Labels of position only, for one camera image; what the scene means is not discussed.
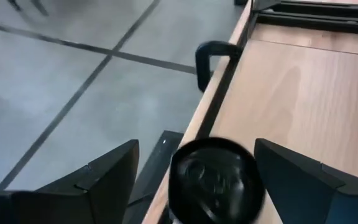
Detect black C-shaped clamp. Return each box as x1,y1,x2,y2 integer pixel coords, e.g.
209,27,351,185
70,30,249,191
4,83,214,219
195,40,244,93

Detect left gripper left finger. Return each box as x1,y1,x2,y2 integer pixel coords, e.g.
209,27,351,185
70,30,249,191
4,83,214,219
0,139,140,224

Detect white orange-print slim can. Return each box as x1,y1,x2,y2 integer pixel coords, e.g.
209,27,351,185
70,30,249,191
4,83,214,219
168,136,266,224

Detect black metal table leg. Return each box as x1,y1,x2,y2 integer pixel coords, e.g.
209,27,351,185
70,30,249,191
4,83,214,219
122,130,185,224

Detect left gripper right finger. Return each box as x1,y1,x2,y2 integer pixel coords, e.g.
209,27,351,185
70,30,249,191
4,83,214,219
253,138,358,224

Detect black aluminium rig frame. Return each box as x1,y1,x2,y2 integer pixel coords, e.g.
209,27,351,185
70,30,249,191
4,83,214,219
194,0,358,141

